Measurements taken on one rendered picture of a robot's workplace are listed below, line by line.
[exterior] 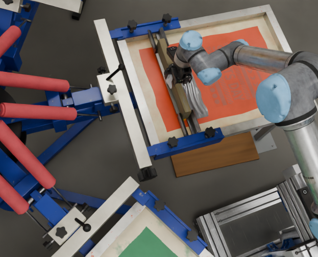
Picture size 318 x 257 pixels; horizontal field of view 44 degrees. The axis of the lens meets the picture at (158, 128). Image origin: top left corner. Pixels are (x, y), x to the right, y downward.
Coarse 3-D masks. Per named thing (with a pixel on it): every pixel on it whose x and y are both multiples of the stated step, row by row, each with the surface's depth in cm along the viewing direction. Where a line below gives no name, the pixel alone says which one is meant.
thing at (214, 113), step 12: (264, 72) 184; (156, 96) 172; (168, 96) 173; (204, 96) 175; (168, 108) 171; (216, 108) 174; (228, 108) 175; (240, 108) 176; (252, 108) 177; (168, 120) 169; (204, 120) 171
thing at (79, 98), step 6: (84, 90) 159; (90, 90) 159; (96, 90) 159; (72, 96) 157; (78, 96) 157; (84, 96) 158; (90, 96) 158; (96, 96) 158; (78, 102) 156; (84, 102) 157; (90, 102) 158; (96, 102) 159; (102, 102) 161; (78, 108) 159; (84, 108) 161
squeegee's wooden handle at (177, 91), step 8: (160, 40) 170; (160, 48) 170; (160, 56) 173; (168, 56) 168; (168, 64) 166; (176, 88) 163; (176, 96) 165; (184, 96) 162; (184, 104) 161; (184, 112) 160
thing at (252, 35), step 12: (216, 36) 188; (228, 36) 189; (240, 36) 190; (252, 36) 191; (144, 48) 180; (144, 60) 177; (156, 60) 178; (156, 72) 176; (192, 72) 179; (156, 84) 174
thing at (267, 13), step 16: (208, 16) 187; (224, 16) 188; (240, 16) 190; (256, 16) 194; (272, 16) 192; (176, 32) 184; (272, 32) 191; (288, 48) 187; (128, 64) 172; (128, 80) 172; (144, 112) 165; (144, 128) 164; (224, 128) 167; (240, 128) 168; (256, 128) 173
